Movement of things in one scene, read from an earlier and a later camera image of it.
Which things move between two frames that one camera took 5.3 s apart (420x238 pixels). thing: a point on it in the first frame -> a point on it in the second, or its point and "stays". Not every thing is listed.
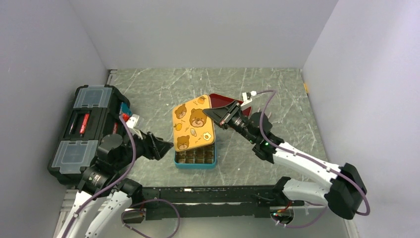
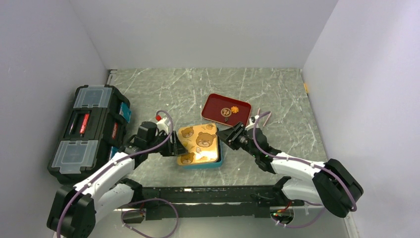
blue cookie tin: [202, 157] -> [216, 164]
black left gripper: [154, 148] -> [175, 148]
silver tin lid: [192, 128] -> [200, 143]
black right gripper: [223, 115] -> [238, 129]
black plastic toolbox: [93, 112] stays
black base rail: [213, 201] stays
